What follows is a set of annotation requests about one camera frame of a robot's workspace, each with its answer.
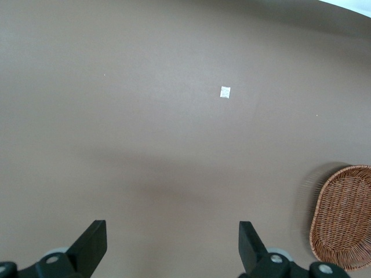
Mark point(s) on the small square tape patch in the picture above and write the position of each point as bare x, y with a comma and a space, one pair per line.
225, 92

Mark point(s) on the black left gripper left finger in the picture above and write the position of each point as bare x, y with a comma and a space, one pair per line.
87, 246

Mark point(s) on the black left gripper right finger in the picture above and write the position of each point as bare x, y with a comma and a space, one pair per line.
255, 252

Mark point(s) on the brown oval wicker basket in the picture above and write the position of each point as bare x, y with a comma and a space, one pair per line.
345, 220

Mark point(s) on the brown table cover sheet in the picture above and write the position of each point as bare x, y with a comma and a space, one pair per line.
145, 116

